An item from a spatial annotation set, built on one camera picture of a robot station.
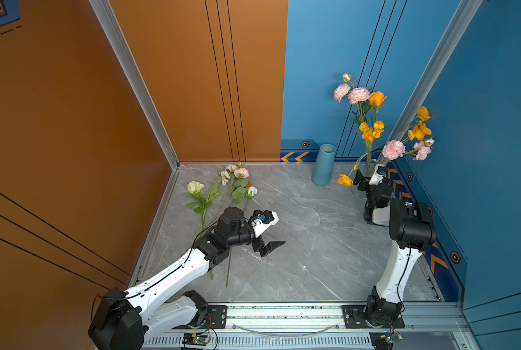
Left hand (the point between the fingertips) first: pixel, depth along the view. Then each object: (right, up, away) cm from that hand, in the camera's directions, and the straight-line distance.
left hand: (277, 226), depth 74 cm
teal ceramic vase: (+23, +22, +28) cm, 43 cm away
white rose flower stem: (-38, +13, +32) cm, 51 cm away
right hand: (+42, +21, +25) cm, 54 cm away
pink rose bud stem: (-16, +19, +32) cm, 40 cm away
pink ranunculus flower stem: (+44, +27, +7) cm, 53 cm away
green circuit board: (-28, -37, -3) cm, 46 cm away
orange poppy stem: (+24, +16, +2) cm, 29 cm away
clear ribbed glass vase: (+41, +22, +21) cm, 51 cm away
